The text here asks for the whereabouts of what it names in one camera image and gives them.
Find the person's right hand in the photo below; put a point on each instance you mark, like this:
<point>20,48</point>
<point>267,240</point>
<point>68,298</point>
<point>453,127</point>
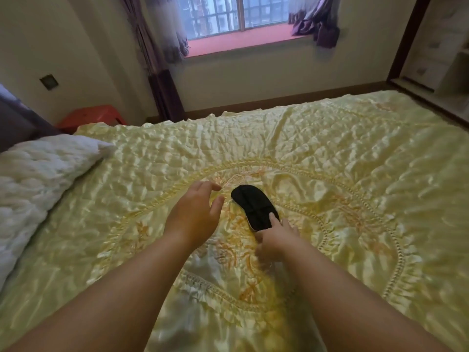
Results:
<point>277,239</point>

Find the person's left hand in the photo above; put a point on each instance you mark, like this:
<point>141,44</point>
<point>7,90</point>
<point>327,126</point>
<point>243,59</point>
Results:
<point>192,217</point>

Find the person's left thumb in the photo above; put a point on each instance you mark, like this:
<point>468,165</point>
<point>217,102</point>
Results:
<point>217,208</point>

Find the person's right thumb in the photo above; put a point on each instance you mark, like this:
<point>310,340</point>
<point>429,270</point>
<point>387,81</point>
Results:
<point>263,235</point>

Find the black sock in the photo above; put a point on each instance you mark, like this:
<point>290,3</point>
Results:
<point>254,208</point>

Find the person's left forearm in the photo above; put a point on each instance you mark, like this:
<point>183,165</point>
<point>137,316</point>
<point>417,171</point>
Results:
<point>95,293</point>

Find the person's right forearm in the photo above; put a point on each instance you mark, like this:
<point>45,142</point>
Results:
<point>351,307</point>

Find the yellow satin bedspread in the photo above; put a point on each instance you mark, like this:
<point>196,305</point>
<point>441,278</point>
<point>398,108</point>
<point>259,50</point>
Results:
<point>278,201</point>

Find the red plastic stool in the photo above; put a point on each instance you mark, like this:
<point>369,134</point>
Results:
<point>91,117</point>

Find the white quilted pillow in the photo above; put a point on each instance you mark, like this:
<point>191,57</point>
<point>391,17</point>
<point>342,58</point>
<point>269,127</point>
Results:
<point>36,186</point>

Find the window with metal bars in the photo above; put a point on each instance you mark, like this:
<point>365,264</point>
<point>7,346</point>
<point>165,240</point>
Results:
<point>234,12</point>

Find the purple and white curtain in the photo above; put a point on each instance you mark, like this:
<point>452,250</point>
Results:
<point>314,20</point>

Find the dark headboard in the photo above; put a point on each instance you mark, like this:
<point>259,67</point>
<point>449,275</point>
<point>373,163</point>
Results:
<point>20,119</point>

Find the white wardrobe with drawers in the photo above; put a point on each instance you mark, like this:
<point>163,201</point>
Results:
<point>436,51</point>

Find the wall switch plate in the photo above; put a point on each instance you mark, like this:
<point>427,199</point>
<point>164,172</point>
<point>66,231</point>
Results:
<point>49,82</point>

